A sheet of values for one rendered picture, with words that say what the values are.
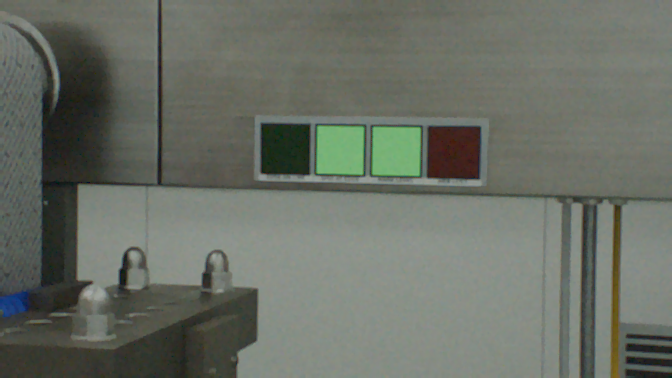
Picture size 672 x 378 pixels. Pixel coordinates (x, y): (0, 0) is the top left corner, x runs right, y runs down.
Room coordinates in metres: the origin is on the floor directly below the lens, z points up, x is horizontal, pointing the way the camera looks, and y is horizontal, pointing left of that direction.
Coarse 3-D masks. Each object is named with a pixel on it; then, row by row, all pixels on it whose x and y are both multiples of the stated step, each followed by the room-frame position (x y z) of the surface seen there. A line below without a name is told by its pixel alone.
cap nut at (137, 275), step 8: (128, 248) 1.42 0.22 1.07; (136, 248) 1.42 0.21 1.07; (128, 256) 1.42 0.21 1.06; (136, 256) 1.42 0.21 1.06; (144, 256) 1.42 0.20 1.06; (128, 264) 1.41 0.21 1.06; (136, 264) 1.41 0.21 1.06; (144, 264) 1.42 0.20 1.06; (120, 272) 1.42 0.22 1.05; (128, 272) 1.41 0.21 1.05; (136, 272) 1.41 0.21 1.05; (144, 272) 1.42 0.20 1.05; (120, 280) 1.42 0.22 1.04; (128, 280) 1.41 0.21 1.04; (136, 280) 1.41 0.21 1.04; (144, 280) 1.42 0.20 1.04; (120, 288) 1.41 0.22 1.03; (128, 288) 1.41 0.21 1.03; (136, 288) 1.41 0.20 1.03
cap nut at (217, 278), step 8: (208, 256) 1.40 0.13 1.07; (216, 256) 1.39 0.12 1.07; (224, 256) 1.40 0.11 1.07; (208, 264) 1.39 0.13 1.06; (216, 264) 1.39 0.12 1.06; (224, 264) 1.39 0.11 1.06; (208, 272) 1.39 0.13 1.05; (216, 272) 1.39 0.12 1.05; (224, 272) 1.39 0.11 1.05; (208, 280) 1.39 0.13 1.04; (216, 280) 1.39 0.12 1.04; (224, 280) 1.39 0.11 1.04; (200, 288) 1.40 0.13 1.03; (208, 288) 1.39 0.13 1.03; (216, 288) 1.39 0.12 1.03; (224, 288) 1.39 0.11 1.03; (232, 288) 1.40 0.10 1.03
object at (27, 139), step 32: (0, 128) 1.28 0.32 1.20; (32, 128) 1.34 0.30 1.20; (0, 160) 1.28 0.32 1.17; (32, 160) 1.34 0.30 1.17; (0, 192) 1.28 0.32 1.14; (32, 192) 1.34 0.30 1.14; (0, 224) 1.28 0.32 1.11; (32, 224) 1.34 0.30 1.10; (0, 256) 1.28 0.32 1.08; (32, 256) 1.34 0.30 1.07; (0, 288) 1.28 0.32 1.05; (32, 288) 1.34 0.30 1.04
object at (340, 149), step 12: (324, 132) 1.37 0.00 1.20; (336, 132) 1.37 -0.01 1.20; (348, 132) 1.37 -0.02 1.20; (360, 132) 1.37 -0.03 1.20; (324, 144) 1.38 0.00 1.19; (336, 144) 1.37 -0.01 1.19; (348, 144) 1.37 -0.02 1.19; (360, 144) 1.37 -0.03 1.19; (324, 156) 1.37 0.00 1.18; (336, 156) 1.37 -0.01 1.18; (348, 156) 1.37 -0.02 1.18; (360, 156) 1.37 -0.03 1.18; (324, 168) 1.37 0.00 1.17; (336, 168) 1.37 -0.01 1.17; (348, 168) 1.37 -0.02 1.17; (360, 168) 1.37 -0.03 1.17
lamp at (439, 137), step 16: (432, 128) 1.35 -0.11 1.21; (448, 128) 1.34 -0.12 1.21; (464, 128) 1.34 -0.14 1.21; (432, 144) 1.35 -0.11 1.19; (448, 144) 1.34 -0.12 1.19; (464, 144) 1.34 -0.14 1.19; (432, 160) 1.35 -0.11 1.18; (448, 160) 1.34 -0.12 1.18; (464, 160) 1.34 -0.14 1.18; (448, 176) 1.34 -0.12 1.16; (464, 176) 1.34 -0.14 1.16
